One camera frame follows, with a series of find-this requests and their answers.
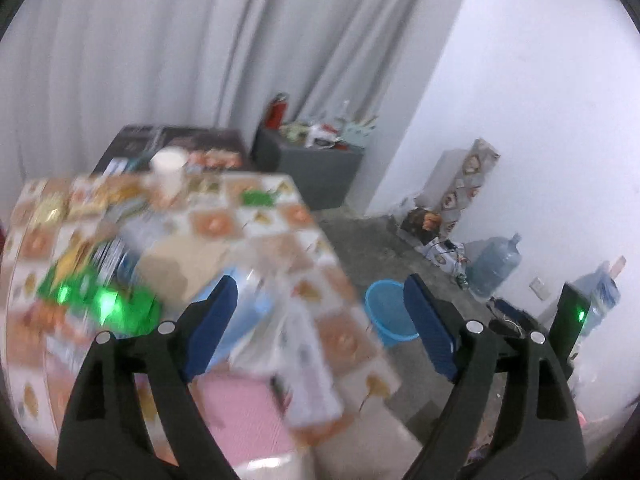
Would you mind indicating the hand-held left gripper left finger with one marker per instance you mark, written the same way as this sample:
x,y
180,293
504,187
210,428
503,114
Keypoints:
x,y
212,325

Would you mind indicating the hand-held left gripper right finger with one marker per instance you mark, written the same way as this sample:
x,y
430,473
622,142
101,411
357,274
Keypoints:
x,y
430,325

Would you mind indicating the light blue tissue packet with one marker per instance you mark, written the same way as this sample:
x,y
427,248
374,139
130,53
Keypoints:
x,y
247,310

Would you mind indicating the blue plastic bucket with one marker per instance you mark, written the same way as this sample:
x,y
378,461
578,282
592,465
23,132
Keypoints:
x,y
387,310

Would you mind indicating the brown paper bag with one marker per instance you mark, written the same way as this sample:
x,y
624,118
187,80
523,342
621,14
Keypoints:
x,y
185,270

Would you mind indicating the white bottle with red cap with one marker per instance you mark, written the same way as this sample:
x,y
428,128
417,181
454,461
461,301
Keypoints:
x,y
310,375

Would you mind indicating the blue water jug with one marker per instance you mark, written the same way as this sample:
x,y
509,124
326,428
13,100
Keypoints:
x,y
492,267
602,295

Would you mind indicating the pink packet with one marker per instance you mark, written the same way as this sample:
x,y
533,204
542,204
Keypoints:
x,y
245,415

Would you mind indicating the dark printed box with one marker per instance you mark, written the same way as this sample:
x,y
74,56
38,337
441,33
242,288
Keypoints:
x,y
420,225

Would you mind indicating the patterned checkered tablecloth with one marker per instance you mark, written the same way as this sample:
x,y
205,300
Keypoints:
x,y
280,245

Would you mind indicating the blue white label container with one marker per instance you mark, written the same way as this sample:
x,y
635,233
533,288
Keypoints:
x,y
120,260

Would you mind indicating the green snack packet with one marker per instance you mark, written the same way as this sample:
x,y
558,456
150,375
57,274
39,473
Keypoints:
x,y
85,300

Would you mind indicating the small green packet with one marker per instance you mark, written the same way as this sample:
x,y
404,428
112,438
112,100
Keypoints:
x,y
257,196

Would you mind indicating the tall patterned carton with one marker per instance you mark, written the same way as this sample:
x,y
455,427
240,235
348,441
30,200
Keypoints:
x,y
470,180

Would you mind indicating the white cup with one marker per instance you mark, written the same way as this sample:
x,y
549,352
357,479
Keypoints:
x,y
168,170

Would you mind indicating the orange snack packet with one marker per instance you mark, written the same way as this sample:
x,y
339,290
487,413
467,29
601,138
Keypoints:
x,y
215,159

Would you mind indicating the grey cabinet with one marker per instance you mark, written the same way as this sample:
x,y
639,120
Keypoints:
x,y
310,175

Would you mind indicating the black flat box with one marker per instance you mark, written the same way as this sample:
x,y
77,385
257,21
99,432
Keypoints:
x,y
200,137

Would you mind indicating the yellow snack packet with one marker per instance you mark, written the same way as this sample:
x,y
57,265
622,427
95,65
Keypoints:
x,y
50,210

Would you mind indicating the pile of small cabinet items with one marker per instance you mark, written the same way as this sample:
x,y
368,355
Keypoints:
x,y
325,132

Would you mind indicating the red thermos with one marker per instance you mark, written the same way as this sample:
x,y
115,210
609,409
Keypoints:
x,y
276,110

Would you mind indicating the grey curtain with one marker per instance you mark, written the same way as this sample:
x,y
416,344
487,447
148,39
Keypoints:
x,y
200,35

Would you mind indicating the white wall socket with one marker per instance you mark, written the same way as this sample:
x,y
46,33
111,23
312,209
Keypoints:
x,y
538,288

